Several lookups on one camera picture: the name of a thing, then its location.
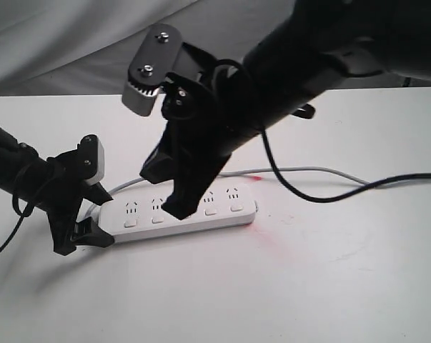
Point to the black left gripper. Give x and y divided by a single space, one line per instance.
65 193

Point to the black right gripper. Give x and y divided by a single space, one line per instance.
209 108

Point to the white five-outlet power strip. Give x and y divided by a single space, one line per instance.
136 214

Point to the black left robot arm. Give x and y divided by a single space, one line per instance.
26 176

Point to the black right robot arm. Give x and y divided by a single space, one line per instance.
324 43

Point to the grey backdrop cloth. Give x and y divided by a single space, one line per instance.
85 47

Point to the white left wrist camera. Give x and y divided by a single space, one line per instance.
99 172

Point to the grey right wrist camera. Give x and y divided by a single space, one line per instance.
148 69

